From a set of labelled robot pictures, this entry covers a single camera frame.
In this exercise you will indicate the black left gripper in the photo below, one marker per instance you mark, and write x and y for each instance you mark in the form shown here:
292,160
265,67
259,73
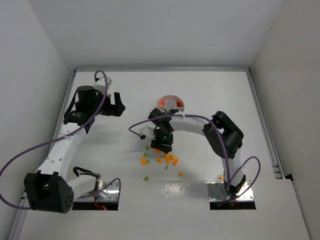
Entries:
111,105

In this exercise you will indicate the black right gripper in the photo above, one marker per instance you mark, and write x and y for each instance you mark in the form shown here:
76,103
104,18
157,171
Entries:
161,144

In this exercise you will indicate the yellow curved elbow lego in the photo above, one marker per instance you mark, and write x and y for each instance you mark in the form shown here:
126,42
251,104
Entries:
157,150

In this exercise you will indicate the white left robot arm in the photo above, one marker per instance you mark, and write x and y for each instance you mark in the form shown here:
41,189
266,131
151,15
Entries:
48,188

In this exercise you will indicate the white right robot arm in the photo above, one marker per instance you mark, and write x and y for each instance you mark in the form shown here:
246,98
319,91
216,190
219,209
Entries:
223,136

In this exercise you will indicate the yellow long lego brick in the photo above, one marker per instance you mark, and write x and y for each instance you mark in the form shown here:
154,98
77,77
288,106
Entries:
175,162

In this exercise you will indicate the yellow curved lego piece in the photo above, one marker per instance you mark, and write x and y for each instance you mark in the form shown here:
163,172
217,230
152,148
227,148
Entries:
143,161

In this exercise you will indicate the white divided round container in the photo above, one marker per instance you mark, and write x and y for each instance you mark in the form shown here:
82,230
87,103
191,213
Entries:
172,102

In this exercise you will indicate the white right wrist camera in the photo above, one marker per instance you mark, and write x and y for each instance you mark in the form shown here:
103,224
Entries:
147,132

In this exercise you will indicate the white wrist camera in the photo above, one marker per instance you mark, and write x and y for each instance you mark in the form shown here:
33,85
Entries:
101,84
147,132

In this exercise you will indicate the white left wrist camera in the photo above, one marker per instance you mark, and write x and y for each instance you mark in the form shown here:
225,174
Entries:
101,84

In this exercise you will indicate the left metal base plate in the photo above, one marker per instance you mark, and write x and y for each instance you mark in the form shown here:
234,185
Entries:
109,194

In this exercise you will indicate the aluminium frame rail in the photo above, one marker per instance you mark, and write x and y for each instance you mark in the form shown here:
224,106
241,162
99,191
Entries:
269,139

